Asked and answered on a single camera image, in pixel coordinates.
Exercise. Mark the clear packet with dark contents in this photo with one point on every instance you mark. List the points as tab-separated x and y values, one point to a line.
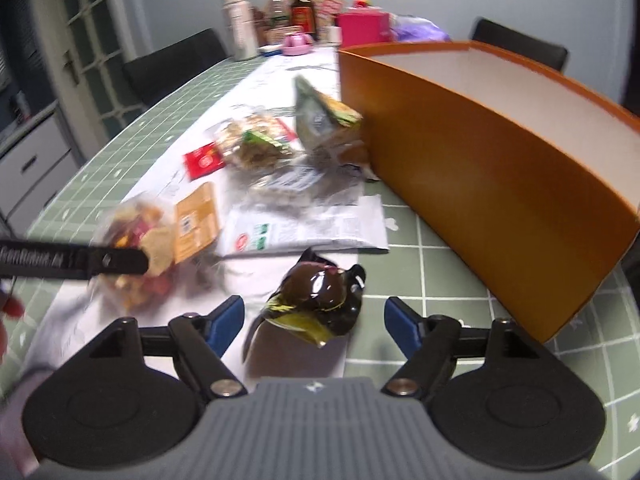
305	182

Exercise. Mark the pink box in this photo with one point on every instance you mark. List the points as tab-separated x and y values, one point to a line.
362	30

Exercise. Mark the white packet with green label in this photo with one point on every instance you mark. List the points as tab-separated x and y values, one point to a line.
310	230

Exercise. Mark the brown glass bottle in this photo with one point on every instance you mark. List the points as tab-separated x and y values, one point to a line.
301	10

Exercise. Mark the white jar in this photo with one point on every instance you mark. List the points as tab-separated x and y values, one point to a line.
334	35

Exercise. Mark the clear packet of nuts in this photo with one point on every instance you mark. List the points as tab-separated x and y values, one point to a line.
255	140

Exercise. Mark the plate with red toy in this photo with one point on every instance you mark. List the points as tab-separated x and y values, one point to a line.
364	5

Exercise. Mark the white table runner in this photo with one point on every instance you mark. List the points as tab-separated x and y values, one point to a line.
280	77

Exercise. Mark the clear packet with orange label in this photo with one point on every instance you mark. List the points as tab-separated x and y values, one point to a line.
192	220

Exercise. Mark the clear plastic bottle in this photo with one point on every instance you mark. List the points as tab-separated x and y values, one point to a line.
277	10

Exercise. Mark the red snack packet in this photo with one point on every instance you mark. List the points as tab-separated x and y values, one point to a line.
202	160

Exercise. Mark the white drawer cabinet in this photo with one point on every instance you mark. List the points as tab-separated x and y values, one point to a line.
35	170

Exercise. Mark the green yellow snack packet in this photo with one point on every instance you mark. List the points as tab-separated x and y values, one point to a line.
320	112

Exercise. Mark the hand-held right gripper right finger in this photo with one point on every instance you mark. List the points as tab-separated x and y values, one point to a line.
401	321

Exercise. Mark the orange cardboard box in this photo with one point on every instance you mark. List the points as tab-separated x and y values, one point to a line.
490	175

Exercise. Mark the small wooden basket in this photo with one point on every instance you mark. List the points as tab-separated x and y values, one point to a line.
280	35

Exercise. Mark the pink bowl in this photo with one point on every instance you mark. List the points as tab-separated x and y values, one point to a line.
298	45

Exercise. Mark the person's left hand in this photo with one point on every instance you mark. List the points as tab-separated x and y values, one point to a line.
11	306

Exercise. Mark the purple plastic bag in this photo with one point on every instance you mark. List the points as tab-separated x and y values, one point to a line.
420	30

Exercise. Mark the white wrapped cylinder stack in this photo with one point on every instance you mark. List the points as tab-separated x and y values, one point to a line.
241	25

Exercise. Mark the blue white sponge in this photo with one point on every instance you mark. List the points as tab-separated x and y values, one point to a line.
269	51

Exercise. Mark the glass pane door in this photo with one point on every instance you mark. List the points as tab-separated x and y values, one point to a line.
80	35

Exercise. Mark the black chair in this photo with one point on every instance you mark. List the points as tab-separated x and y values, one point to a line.
170	65
520	47

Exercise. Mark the dark shiny snack packet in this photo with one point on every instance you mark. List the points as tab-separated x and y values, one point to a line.
317	290

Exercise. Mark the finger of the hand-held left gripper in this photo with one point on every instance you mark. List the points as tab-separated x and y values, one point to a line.
115	261

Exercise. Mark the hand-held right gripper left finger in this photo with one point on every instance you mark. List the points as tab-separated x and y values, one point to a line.
227	321

